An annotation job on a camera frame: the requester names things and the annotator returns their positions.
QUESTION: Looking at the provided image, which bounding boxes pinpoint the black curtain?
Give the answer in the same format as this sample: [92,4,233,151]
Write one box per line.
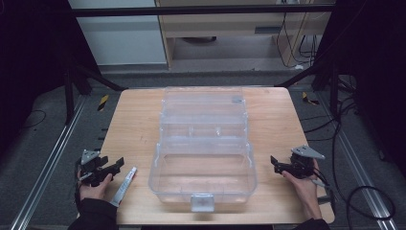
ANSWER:
[314,0,406,180]
[0,0,100,154]

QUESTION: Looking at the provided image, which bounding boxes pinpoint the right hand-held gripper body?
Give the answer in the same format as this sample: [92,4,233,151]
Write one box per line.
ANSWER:
[287,144,327,180]

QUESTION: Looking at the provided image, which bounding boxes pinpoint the black looped cable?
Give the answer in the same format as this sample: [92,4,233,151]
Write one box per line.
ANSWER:
[345,185,397,230]

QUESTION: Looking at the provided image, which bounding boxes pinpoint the white cabinet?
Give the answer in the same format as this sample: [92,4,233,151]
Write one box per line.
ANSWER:
[67,0,169,67]

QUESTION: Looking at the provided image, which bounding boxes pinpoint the clear plastic storage box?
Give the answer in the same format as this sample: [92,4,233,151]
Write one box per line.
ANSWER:
[147,85,259,214]

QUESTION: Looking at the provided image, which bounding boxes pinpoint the aluminium floor rail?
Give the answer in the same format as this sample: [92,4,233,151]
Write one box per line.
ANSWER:
[9,95,88,230]
[315,90,400,230]

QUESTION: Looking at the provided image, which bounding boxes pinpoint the light wooden desk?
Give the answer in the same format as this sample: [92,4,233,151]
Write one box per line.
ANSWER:
[154,0,337,69]

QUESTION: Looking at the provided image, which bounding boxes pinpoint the yellow-handled tool left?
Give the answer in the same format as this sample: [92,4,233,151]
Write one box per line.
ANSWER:
[97,94,110,112]

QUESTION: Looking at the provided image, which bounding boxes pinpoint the thin black floor cable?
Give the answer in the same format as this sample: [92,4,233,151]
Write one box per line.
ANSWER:
[19,109,48,130]

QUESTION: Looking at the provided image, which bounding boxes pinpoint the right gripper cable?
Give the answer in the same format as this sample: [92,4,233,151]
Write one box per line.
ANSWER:
[311,168,337,212]

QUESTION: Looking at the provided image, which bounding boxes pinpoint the black metal stand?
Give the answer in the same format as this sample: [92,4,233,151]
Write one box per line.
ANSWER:
[273,60,341,119]
[62,61,128,127]

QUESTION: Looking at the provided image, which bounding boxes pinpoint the black hanging cables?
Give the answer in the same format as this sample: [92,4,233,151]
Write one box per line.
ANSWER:
[275,11,321,70]

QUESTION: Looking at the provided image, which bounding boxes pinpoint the person's left hand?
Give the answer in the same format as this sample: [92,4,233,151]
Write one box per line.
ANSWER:
[78,171,115,202]

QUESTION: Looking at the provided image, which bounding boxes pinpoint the white tube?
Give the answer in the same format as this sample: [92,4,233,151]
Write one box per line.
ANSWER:
[109,166,139,208]

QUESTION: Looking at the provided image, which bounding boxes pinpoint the black horizontal bar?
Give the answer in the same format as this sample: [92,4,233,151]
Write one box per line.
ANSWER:
[69,4,337,18]

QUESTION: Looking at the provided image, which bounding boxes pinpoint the person's right hand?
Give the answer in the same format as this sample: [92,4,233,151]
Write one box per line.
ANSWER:
[281,158,324,221]

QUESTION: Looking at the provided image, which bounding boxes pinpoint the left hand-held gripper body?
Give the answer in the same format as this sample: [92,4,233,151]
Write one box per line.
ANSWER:
[77,149,110,188]

